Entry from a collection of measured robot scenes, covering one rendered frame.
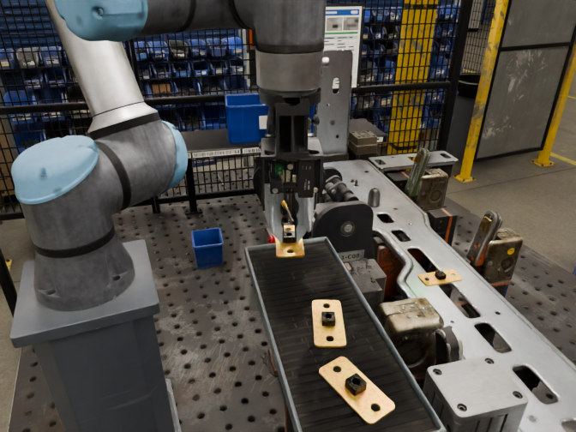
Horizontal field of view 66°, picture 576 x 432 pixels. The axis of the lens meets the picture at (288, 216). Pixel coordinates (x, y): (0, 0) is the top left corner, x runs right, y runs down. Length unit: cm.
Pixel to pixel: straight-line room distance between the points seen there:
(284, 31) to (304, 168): 15
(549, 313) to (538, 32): 295
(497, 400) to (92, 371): 59
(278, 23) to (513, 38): 353
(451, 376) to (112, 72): 65
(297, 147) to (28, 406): 91
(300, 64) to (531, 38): 366
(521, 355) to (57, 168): 76
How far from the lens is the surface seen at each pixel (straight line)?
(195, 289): 141
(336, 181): 90
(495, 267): 109
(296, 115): 48
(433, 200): 137
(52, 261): 74
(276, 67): 49
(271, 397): 109
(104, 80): 76
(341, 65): 149
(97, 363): 81
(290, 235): 63
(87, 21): 45
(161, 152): 76
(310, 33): 49
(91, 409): 88
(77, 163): 67
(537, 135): 455
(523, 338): 89
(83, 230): 71
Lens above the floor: 155
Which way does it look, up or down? 29 degrees down
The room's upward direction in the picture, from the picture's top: straight up
